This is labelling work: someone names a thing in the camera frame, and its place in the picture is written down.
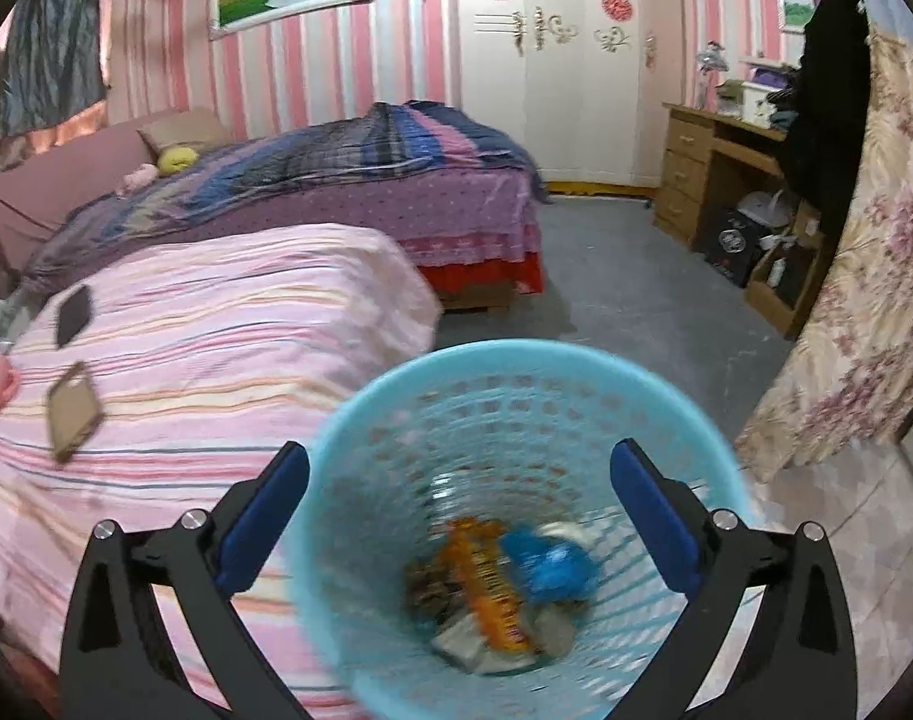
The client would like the black hanging garment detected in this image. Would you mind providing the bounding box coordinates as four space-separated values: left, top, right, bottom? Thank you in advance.
775 0 873 233

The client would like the black phone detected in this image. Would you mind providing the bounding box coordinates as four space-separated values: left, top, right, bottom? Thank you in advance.
55 285 95 350

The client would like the mauve sofa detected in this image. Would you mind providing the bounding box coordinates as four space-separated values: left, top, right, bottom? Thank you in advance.
0 109 228 271

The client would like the desk lamp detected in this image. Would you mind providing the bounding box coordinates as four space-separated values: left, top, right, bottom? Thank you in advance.
696 41 729 110

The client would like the white fan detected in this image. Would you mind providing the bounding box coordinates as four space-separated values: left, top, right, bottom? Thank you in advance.
735 189 791 230

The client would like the white box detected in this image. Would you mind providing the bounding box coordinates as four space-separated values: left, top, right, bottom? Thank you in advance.
715 79 783 121

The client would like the tan phone case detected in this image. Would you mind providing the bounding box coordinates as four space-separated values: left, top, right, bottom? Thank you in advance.
45 361 106 464

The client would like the pink striped tablecloth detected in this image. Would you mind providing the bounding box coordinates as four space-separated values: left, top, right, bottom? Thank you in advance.
0 223 444 713

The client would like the dark box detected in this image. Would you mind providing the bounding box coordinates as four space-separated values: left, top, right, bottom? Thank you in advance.
702 206 765 287

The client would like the beige pillow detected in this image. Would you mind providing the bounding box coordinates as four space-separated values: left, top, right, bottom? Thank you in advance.
137 107 232 158

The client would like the wooden desk with drawers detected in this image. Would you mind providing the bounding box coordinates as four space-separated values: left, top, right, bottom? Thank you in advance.
652 103 825 338

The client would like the floral curtain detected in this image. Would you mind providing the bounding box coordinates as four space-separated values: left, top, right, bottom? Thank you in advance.
734 22 913 485

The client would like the light blue plastic basket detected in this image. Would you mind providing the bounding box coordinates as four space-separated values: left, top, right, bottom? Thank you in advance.
287 340 765 720

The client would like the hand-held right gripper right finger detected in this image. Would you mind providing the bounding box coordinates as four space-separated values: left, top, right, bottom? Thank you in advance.
598 437 858 720

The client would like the blue plastic bag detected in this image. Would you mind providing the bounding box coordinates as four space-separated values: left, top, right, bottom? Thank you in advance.
499 525 600 605

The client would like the bed with purple sheet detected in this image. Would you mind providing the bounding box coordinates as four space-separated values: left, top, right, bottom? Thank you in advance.
21 100 551 312

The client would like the black and white snack packet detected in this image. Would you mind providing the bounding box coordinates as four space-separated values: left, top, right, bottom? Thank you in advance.
403 559 465 623

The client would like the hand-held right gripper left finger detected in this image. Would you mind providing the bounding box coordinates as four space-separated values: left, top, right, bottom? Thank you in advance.
58 442 315 720

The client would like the orange snack wrapper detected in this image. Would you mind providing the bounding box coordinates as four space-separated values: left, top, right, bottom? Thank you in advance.
441 517 536 653

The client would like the white wardrobe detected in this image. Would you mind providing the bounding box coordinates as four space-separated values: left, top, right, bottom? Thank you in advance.
454 0 686 185

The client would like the plaid blue purple blanket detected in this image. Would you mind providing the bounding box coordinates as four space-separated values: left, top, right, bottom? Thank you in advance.
25 100 551 278

